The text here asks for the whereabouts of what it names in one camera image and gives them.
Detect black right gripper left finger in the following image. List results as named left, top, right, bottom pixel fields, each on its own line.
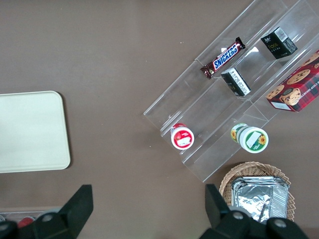
left=14, top=184, right=94, bottom=239

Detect clear acrylic bottle rack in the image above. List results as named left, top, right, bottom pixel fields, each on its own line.
left=0, top=210, right=62, bottom=226

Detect small black carton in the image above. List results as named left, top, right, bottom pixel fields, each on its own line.
left=260, top=26, right=299, bottom=60
left=220, top=67, right=252, bottom=98

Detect red white lidded cup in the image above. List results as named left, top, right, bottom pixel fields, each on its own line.
left=170, top=122, right=195, bottom=151

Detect clear acrylic stepped shelf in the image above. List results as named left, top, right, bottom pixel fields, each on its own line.
left=143, top=0, right=319, bottom=183

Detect green white lidded cup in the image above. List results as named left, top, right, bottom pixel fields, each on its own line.
left=229, top=122, right=270, bottom=154

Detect beige rectangular tray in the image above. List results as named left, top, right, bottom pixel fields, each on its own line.
left=0, top=90, right=71, bottom=174

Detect light tan wicker basket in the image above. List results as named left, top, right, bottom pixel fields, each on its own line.
left=219, top=161, right=296, bottom=224

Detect red cola bottle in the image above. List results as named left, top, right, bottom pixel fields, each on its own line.
left=16, top=216, right=36, bottom=229

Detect red tartan cookie box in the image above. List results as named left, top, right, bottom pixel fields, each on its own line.
left=265, top=49, right=319, bottom=114

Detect stacked aluminium foil containers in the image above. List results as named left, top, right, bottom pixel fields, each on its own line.
left=230, top=176, right=290, bottom=225

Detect Snickers chocolate bar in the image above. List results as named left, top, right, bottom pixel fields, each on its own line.
left=200, top=36, right=246, bottom=80

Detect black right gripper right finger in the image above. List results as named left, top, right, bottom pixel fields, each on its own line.
left=198, top=184, right=268, bottom=239

